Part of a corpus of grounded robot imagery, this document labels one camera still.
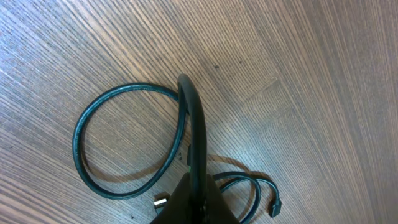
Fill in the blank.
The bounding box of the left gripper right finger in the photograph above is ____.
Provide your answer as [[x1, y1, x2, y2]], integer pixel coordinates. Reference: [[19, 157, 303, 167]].
[[205, 174, 240, 224]]

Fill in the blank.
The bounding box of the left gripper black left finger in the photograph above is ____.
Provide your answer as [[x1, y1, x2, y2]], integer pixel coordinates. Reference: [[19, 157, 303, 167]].
[[151, 172, 199, 224]]

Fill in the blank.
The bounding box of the thin black usb cable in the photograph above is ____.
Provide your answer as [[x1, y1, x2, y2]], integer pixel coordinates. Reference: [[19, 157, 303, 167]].
[[213, 170, 283, 224]]

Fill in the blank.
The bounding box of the thick black cable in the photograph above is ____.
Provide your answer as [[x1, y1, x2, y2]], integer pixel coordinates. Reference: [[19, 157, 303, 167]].
[[72, 73, 208, 200]]

